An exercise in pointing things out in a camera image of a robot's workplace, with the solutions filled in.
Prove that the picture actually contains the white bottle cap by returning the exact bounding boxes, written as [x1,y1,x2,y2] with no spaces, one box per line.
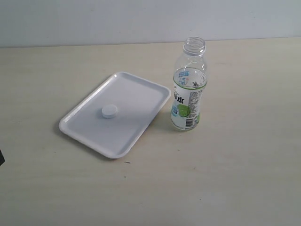
[101,104,119,119]

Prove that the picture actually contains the clear plastic water bottle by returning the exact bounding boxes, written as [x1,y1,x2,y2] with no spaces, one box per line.
[170,37,208,131]

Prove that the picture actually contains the white plastic tray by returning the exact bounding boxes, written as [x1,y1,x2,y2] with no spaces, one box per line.
[58,72,171,159]

